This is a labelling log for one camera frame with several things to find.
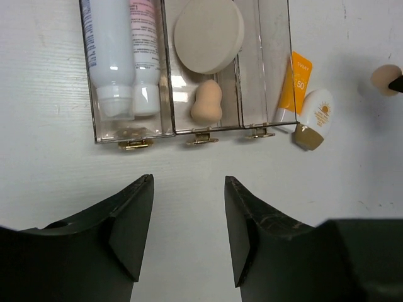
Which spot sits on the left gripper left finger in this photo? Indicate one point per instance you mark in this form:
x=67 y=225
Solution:
x=93 y=255

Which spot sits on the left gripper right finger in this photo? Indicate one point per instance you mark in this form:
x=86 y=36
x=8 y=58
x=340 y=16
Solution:
x=278 y=258

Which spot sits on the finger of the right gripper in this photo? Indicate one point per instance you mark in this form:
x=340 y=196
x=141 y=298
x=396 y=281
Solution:
x=397 y=85

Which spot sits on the beige makeup sponge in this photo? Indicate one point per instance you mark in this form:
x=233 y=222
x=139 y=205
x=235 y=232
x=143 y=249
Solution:
x=206 y=109
x=383 y=76

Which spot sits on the white sunscreen bottle gold cap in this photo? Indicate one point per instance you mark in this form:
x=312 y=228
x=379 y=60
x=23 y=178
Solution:
x=315 y=119

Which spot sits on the orange sunscreen tube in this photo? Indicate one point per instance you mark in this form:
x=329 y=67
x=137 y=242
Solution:
x=294 y=88

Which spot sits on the round beige powder puff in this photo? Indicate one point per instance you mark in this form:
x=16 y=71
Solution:
x=208 y=35

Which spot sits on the white pink tube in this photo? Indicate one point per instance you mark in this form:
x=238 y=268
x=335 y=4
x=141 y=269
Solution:
x=146 y=97

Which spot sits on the white spray bottle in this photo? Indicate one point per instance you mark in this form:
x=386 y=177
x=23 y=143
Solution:
x=109 y=54

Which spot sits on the right clear organizer bin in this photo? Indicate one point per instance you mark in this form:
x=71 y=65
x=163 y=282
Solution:
x=266 y=96

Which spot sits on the clear organizer bin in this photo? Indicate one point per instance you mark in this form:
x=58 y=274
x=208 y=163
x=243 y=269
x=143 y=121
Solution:
x=142 y=130
x=266 y=96
x=182 y=84

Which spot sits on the left clear organizer bin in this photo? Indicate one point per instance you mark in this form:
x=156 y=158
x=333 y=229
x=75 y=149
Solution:
x=142 y=130

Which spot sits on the middle clear organizer bin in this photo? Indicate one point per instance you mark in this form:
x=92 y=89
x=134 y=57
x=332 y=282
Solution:
x=182 y=84

